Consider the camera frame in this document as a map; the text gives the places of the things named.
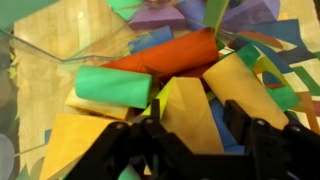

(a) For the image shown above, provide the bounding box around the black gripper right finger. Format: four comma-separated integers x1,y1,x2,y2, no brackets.
223,99,320,180

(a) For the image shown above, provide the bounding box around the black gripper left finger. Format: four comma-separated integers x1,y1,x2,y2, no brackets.
64,98,201,180

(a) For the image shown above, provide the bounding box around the orange triangular foam block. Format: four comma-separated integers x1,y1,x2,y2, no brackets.
141,76,225,155
39,113,134,180

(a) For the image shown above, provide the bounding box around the clear plastic block bag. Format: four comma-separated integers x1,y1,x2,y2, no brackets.
0,0,320,180

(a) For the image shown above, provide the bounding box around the purple triangular foam block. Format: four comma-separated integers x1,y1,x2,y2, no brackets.
128,6,188,31

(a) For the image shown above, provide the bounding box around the green foam cylinder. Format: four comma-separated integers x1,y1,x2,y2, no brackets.
74,64,153,110

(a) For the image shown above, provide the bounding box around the orange foam cylinder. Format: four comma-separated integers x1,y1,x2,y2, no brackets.
202,52,290,131

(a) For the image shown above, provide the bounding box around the red foam cylinder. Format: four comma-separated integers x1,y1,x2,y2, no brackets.
101,27,220,80

